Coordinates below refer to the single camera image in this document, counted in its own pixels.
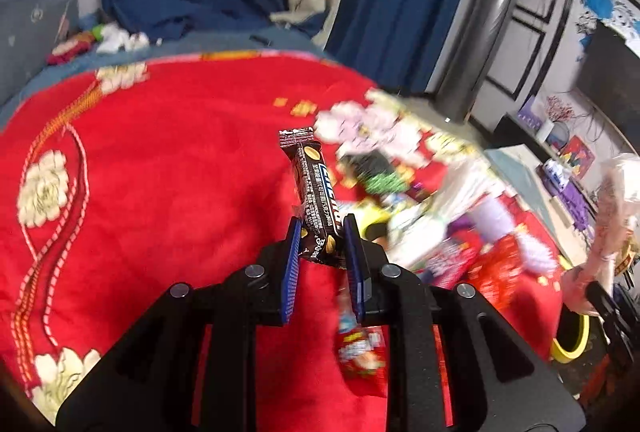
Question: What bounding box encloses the dark chocolate bar wrapper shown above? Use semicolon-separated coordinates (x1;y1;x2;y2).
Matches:
279;127;345;269

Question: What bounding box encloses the red candy wrapper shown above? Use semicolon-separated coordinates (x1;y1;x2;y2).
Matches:
334;282;387;397

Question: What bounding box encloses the yellow rimmed trash bin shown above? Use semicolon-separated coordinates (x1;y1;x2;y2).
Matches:
551;305;590;365

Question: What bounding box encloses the black green snack packet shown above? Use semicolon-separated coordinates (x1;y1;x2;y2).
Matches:
342;149;409;195

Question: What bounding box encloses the purple bag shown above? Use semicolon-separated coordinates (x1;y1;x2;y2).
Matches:
539;168;590;232

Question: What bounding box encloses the purple snack wrapper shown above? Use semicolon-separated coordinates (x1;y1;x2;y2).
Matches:
447;197;516;244

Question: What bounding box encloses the white tissue pack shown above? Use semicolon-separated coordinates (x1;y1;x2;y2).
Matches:
542;159;572;192

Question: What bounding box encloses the marble coffee table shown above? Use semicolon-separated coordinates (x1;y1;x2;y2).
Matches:
484;145;588;267

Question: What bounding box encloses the black tv cabinet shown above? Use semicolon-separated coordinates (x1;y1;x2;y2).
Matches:
491;114;591;198

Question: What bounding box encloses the red floral blanket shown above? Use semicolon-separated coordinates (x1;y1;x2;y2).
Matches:
1;51;585;431

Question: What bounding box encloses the purple box on cabinet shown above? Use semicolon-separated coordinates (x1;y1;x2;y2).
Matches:
518;96;546;131

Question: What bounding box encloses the white vase with red flowers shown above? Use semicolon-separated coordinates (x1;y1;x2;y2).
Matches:
536;94;574;143

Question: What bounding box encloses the silver tower air conditioner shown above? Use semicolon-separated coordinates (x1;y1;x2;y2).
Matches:
435;0;516;123

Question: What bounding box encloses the white plush toy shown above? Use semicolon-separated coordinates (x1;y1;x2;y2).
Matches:
94;23;150;54

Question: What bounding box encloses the blue sofa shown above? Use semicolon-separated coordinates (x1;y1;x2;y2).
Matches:
1;26;328;128

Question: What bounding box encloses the colourful picture frame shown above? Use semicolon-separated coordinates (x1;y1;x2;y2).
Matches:
560;135;594;180

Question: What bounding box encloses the black wall television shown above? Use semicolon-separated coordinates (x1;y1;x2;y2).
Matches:
574;21;640;151

